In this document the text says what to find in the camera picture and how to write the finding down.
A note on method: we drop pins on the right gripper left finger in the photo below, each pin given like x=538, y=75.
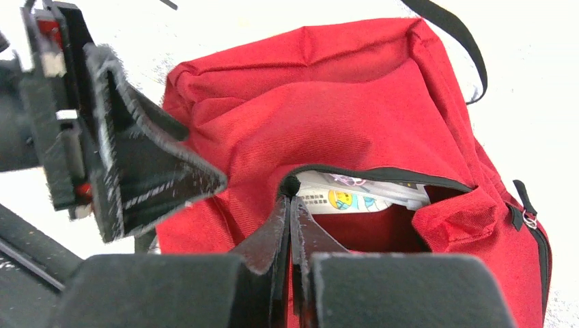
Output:
x=262, y=285

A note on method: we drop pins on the red backpack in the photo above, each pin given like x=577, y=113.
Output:
x=375, y=99

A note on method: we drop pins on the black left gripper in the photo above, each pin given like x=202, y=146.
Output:
x=140, y=172

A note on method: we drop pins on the clear packaged stationery card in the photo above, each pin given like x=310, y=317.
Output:
x=326, y=194

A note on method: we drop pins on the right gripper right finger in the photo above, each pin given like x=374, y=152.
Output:
x=307, y=238

